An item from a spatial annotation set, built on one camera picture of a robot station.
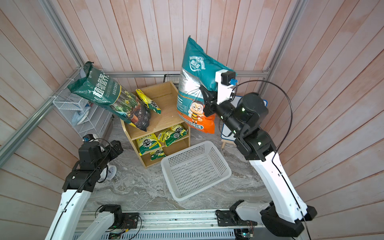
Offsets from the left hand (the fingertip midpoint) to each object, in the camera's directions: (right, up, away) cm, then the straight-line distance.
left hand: (114, 148), depth 73 cm
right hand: (+42, +24, -23) cm, 53 cm away
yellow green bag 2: (+24, +6, +9) cm, 26 cm away
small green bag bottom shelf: (+17, -6, +18) cm, 26 cm away
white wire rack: (-16, +15, +6) cm, 23 cm away
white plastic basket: (+40, -15, +18) cm, 47 cm away
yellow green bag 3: (+31, +8, +12) cm, 34 cm away
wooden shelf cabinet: (+23, +29, +14) cm, 40 cm away
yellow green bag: (+14, +2, +7) cm, 16 cm away
